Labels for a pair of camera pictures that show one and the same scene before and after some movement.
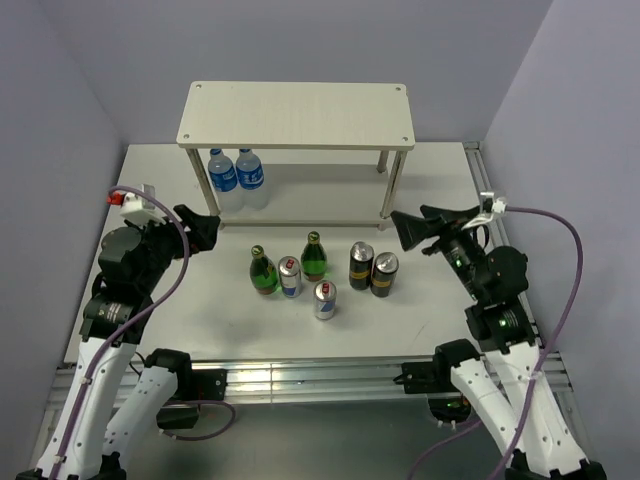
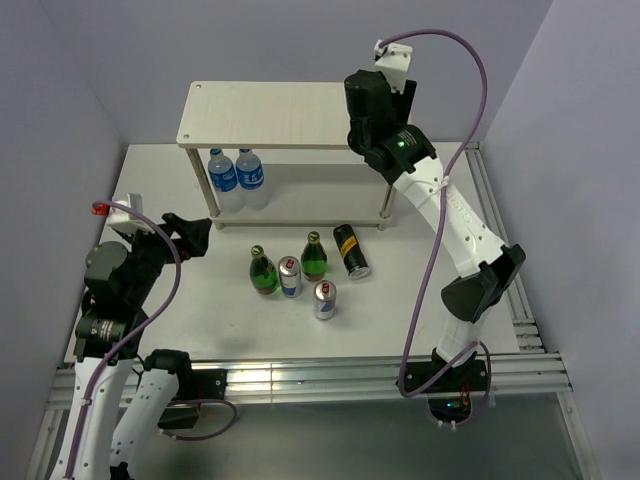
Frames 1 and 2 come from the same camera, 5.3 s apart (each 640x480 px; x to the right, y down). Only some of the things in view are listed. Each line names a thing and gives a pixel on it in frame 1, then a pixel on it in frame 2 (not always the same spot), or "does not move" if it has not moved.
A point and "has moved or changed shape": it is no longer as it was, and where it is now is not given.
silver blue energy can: [289, 268] does not move
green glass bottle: [313, 258] does not move
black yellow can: [360, 265] has moved or changed shape
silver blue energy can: [324, 296] does not move
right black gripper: [413, 229] -> [402, 103]
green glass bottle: [263, 272] does not move
